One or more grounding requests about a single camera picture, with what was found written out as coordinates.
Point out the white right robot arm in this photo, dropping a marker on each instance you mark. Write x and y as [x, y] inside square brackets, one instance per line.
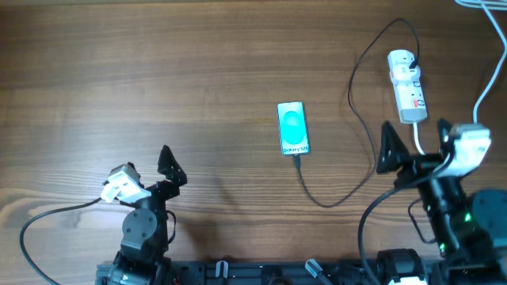
[470, 230]

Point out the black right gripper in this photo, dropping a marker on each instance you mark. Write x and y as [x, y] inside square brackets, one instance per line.
[420, 163]

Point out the blue Galaxy smartphone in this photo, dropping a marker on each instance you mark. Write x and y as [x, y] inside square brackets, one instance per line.
[294, 138]

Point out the white charger adapter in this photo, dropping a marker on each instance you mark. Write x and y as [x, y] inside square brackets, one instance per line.
[403, 73]

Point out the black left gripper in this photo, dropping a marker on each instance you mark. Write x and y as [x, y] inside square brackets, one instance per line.
[173, 174]

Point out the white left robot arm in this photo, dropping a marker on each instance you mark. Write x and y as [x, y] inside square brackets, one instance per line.
[142, 260]

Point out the white power strip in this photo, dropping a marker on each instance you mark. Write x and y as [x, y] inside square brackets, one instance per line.
[408, 95]

